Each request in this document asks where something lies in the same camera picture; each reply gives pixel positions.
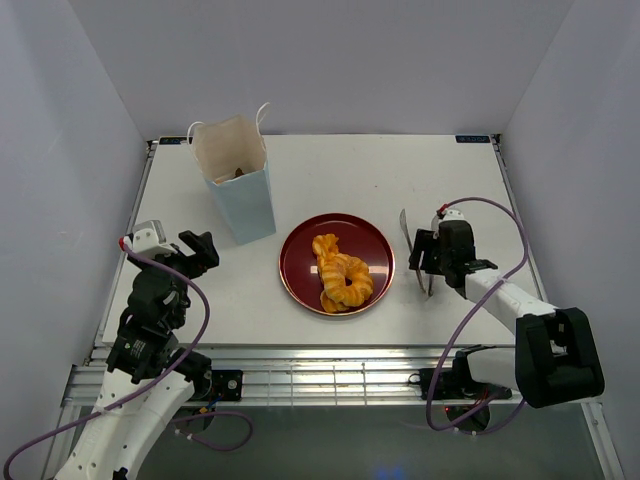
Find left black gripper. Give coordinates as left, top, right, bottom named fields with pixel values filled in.
left=129, top=229, right=219, bottom=326

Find metal serving tongs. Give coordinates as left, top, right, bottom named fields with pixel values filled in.
left=399, top=209, right=433, bottom=298

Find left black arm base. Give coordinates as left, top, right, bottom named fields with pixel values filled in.
left=191, top=370, right=244, bottom=402

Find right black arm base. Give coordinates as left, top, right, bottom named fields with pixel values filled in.
left=408, top=368, right=512, bottom=401

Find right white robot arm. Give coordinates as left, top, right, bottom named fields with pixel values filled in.
left=409, top=220, right=605, bottom=408

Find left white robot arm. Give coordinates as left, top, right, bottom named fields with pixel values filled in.
left=56, top=221, right=219, bottom=479

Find small twisted orange bread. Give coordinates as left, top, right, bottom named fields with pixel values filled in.
left=312, top=233, right=339, bottom=268

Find light blue paper bag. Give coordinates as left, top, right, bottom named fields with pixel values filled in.
left=187, top=102, right=276, bottom=245

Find dark red round plate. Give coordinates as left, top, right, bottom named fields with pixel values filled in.
left=278, top=213, right=396, bottom=318

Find right blue table label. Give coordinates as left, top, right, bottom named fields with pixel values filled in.
left=455, top=135, right=491, bottom=144

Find blue table label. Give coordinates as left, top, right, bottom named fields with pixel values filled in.
left=158, top=136, right=188, bottom=145
left=455, top=135, right=491, bottom=144

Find left blue table label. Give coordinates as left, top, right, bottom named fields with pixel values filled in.
left=158, top=136, right=188, bottom=145

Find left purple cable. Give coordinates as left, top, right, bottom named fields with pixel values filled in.
left=2, top=252, right=254, bottom=480

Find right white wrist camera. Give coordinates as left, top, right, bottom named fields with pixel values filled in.
left=431, top=205, right=471, bottom=238

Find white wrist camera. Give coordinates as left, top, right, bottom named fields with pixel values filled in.
left=119, top=220, right=178, bottom=259
left=431, top=205, right=471, bottom=238

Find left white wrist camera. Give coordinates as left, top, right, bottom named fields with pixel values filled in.
left=119, top=220, right=178, bottom=259

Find large fluted ring bread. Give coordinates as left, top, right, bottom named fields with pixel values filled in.
left=320, top=254, right=374, bottom=314

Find aluminium frame rail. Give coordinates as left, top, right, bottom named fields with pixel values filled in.
left=59, top=344, right=601, bottom=407

